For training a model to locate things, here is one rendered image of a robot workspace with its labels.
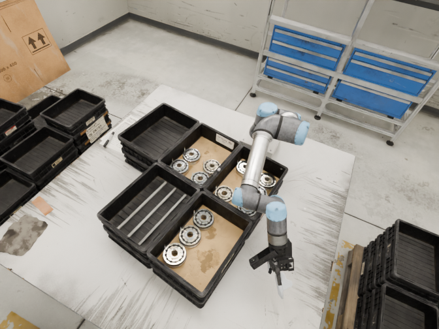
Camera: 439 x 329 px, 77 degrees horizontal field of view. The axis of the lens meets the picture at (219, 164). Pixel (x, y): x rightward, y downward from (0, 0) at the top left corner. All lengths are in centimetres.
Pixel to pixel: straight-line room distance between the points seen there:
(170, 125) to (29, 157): 118
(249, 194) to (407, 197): 225
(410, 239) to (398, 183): 112
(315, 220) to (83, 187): 135
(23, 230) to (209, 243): 95
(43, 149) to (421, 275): 273
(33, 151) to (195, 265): 170
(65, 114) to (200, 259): 176
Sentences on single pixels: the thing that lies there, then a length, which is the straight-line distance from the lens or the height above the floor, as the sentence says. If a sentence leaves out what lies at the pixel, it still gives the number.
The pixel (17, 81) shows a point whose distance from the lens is 380.
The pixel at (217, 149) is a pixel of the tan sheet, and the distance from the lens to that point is 168.
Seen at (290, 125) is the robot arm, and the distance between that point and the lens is 130.
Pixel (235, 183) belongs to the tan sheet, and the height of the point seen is 83.
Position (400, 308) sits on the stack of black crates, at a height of 38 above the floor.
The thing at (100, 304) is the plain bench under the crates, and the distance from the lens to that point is 145.
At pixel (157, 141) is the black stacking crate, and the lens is 173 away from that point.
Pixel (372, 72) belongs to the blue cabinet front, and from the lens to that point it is 316.
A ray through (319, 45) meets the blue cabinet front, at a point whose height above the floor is 81.
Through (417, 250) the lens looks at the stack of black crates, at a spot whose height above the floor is 49.
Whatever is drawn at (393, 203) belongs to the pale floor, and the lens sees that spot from 304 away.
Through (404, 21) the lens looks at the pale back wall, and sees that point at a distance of 390.
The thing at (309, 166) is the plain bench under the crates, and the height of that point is 70.
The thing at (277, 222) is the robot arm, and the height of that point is 118.
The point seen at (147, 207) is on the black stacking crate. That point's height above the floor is 83.
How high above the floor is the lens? 206
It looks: 50 degrees down
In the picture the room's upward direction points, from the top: 7 degrees clockwise
